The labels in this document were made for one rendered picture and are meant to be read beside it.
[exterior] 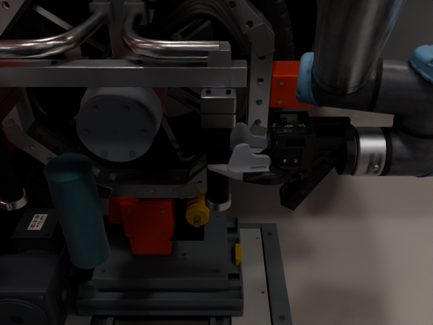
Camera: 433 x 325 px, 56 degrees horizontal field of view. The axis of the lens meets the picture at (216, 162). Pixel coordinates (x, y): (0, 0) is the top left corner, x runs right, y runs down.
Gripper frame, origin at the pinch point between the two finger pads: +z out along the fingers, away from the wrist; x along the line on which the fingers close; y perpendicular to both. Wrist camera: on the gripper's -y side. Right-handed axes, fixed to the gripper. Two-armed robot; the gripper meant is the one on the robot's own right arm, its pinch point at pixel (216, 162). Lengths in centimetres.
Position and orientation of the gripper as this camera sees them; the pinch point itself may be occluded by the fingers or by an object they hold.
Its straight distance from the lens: 63.8
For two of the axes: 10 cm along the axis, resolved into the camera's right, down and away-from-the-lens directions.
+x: 0.0, 5.9, -8.1
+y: 0.0, -8.1, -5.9
